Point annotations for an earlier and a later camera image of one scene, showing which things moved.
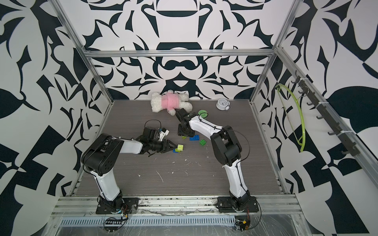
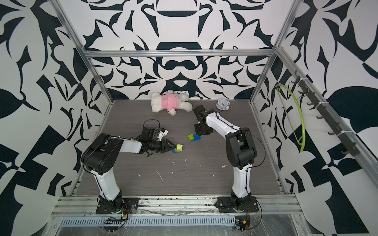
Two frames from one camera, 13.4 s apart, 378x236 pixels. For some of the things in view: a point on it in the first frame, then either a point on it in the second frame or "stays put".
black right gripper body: (181, 130) → (200, 130)
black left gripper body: (156, 146) stays put
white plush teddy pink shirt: (170, 101) stays put
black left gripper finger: (170, 144) stays put
